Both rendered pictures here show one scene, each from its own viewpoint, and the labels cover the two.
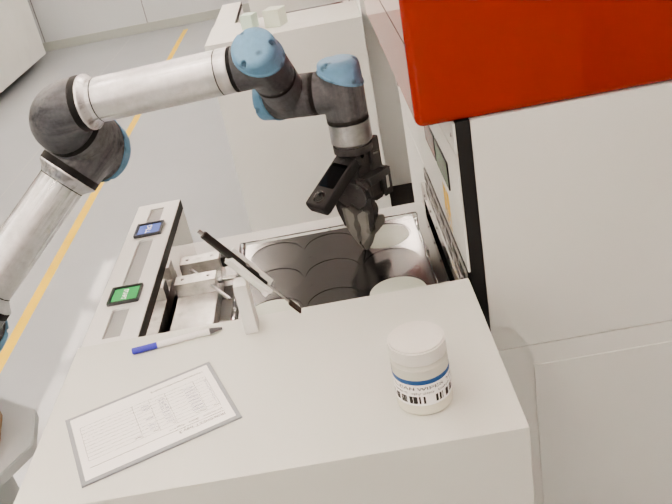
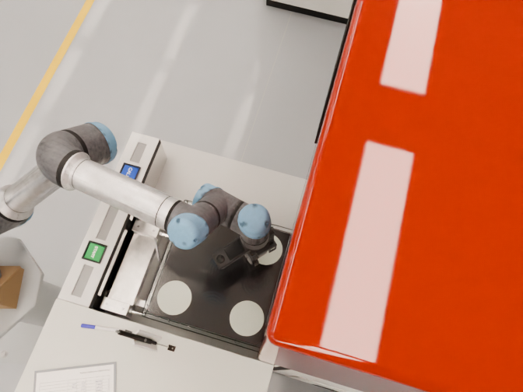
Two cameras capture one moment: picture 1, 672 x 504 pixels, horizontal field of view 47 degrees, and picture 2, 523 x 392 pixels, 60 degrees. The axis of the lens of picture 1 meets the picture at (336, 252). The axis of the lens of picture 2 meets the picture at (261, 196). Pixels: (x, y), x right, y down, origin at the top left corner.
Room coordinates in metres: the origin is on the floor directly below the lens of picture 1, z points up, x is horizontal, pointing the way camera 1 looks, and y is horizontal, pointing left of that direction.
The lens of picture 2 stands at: (1.00, -0.14, 2.24)
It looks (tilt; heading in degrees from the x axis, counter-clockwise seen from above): 69 degrees down; 11
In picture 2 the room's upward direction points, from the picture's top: 3 degrees clockwise
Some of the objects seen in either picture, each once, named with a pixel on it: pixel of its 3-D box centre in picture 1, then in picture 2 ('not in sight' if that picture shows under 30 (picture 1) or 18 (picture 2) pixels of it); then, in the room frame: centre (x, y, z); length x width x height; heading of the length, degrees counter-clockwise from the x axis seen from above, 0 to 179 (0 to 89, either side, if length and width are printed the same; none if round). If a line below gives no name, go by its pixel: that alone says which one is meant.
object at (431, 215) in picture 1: (444, 250); not in sight; (1.26, -0.20, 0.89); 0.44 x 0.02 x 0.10; 178
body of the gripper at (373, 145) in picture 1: (360, 171); (256, 241); (1.33, -0.07, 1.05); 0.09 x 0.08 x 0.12; 134
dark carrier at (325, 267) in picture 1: (333, 273); (222, 271); (1.25, 0.01, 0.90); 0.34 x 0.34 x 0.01; 88
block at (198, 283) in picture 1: (196, 283); (146, 229); (1.32, 0.27, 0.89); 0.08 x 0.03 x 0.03; 88
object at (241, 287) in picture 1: (253, 289); (149, 341); (1.01, 0.13, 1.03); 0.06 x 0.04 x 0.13; 88
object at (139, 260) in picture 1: (148, 292); (118, 219); (1.33, 0.37, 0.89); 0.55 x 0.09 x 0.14; 178
